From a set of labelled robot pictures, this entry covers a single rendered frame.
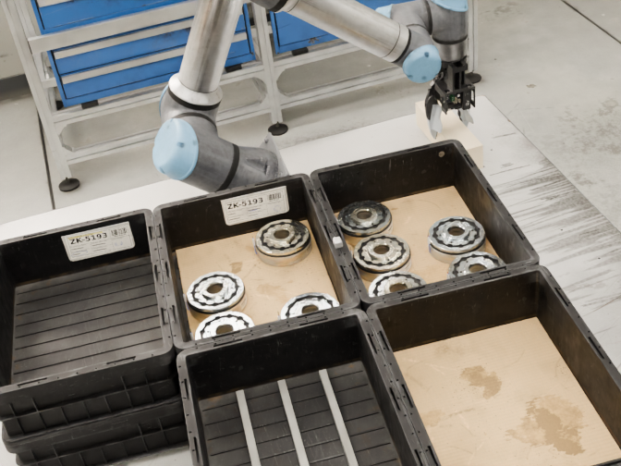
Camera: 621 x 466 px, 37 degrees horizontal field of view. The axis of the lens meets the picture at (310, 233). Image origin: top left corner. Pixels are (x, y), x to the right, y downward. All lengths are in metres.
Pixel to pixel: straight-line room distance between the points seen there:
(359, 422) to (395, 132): 1.02
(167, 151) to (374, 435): 0.78
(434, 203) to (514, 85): 2.09
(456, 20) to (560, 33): 2.30
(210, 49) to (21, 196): 1.89
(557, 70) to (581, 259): 2.15
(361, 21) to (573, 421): 0.83
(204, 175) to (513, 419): 0.83
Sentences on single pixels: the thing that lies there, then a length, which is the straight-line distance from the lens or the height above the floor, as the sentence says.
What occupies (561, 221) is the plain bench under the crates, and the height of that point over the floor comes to 0.70.
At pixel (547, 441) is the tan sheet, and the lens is 1.42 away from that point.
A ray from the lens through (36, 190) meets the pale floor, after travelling 3.71.
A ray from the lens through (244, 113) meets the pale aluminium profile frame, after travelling 3.62.
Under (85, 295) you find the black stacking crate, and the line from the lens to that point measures 1.78.
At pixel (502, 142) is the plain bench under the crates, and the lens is 2.24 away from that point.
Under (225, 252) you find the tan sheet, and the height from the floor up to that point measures 0.83.
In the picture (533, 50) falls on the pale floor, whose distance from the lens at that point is 4.15.
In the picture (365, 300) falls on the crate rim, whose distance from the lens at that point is 1.48.
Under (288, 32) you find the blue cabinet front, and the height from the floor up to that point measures 0.40.
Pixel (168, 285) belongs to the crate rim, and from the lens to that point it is 1.58.
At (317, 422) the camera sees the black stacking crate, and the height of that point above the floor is 0.83.
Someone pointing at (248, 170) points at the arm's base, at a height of 0.86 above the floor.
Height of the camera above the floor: 1.92
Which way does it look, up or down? 38 degrees down
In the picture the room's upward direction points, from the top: 8 degrees counter-clockwise
